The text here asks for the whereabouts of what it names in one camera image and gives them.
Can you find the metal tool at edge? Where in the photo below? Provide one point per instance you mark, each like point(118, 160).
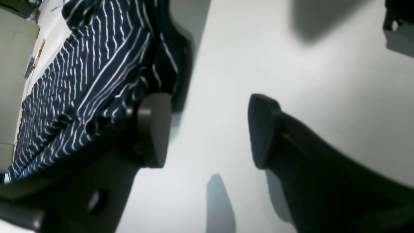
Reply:
point(33, 60)

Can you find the navy white striped t-shirt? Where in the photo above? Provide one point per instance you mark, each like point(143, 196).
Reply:
point(118, 51)

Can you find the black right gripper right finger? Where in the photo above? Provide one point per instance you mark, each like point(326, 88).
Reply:
point(326, 191)

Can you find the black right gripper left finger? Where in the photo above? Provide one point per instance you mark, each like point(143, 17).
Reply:
point(88, 191)

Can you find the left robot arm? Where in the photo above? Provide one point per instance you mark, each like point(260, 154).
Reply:
point(398, 26)

